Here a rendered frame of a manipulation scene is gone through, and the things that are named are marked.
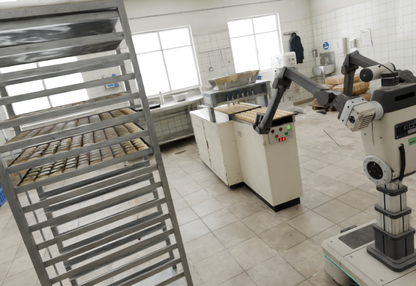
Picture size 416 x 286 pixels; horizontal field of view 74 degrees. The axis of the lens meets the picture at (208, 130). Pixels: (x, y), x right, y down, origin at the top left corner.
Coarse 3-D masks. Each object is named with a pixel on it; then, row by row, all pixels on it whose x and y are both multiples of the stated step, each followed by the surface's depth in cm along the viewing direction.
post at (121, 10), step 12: (120, 0) 116; (120, 12) 117; (132, 48) 121; (132, 60) 121; (144, 96) 125; (144, 108) 126; (156, 144) 131; (156, 156) 131; (168, 192) 137; (168, 204) 137; (180, 240) 143; (180, 252) 144
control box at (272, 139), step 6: (276, 126) 245; (282, 126) 244; (270, 132) 242; (276, 132) 244; (282, 132) 245; (288, 132) 247; (270, 138) 243; (276, 138) 244; (282, 138) 246; (288, 138) 248
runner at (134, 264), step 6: (168, 246) 144; (174, 246) 145; (156, 252) 142; (162, 252) 143; (144, 258) 139; (150, 258) 141; (126, 264) 136; (132, 264) 137; (138, 264) 139; (114, 270) 134; (120, 270) 135; (126, 270) 137; (102, 276) 132; (108, 276) 133; (90, 282) 130; (96, 282) 131
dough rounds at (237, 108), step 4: (232, 104) 361; (236, 104) 355; (240, 104) 352; (244, 104) 343; (248, 104) 337; (216, 108) 354; (220, 108) 346; (224, 108) 341; (228, 108) 335; (232, 108) 331; (236, 108) 324; (240, 108) 322; (244, 108) 316; (248, 108) 317; (224, 112) 323; (228, 112) 311; (232, 112) 307; (236, 112) 307
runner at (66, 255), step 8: (160, 216) 140; (168, 216) 142; (144, 224) 137; (152, 224) 139; (120, 232) 133; (128, 232) 134; (104, 240) 130; (112, 240) 132; (80, 248) 126; (88, 248) 128; (56, 256) 123; (64, 256) 124; (72, 256) 125; (48, 264) 122
